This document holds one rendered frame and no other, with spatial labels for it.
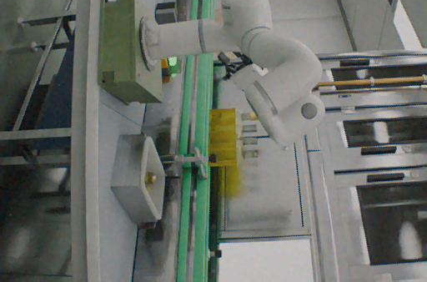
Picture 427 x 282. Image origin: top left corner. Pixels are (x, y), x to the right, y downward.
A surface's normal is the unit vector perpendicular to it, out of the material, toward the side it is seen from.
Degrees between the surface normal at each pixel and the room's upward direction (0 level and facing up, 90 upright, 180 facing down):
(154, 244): 90
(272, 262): 90
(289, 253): 90
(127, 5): 90
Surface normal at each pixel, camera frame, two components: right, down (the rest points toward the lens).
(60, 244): -0.11, -0.62
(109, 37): -0.11, -0.18
